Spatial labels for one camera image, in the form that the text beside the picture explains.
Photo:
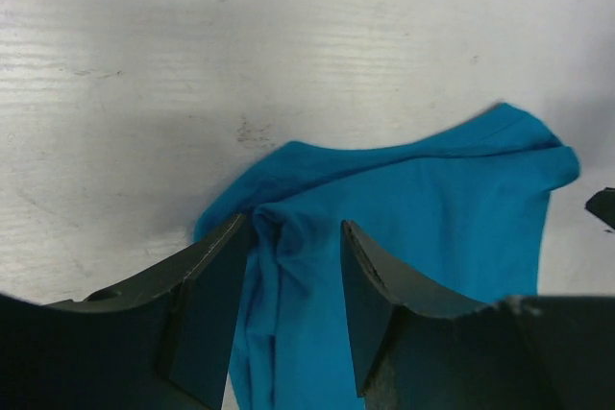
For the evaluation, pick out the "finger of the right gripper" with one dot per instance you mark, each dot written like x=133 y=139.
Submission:
x=602 y=206

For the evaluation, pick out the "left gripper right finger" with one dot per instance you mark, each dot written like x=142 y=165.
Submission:
x=417 y=344

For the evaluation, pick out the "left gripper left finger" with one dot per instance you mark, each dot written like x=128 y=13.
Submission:
x=161 y=339

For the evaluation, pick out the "teal blue t shirt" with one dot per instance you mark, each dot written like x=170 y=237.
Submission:
x=466 y=207

